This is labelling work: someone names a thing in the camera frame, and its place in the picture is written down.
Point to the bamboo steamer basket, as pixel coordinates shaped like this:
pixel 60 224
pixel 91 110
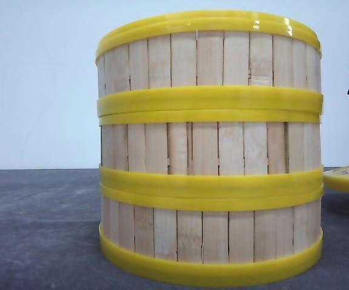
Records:
pixel 214 160
pixel 216 248
pixel 209 66

